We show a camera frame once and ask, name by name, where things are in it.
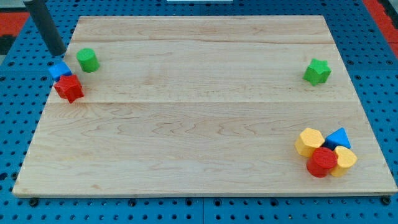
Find blue triangle block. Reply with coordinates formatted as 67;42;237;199
322;128;351;151

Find red cylinder block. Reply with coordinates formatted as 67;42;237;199
306;147;337;178

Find yellow heart block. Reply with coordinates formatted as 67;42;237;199
330;146;358;177

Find red star block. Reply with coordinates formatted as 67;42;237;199
54;74;84;103

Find blue cube block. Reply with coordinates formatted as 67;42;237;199
49;62;72;82

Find yellow hexagon block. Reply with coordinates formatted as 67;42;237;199
294;128;325;157

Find green cylinder block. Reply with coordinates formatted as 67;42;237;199
76;48;100;73

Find green star block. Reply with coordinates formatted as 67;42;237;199
303;58;331;86

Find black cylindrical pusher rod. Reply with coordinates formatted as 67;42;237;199
23;0;66;56

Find light wooden board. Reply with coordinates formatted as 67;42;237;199
12;16;397;198

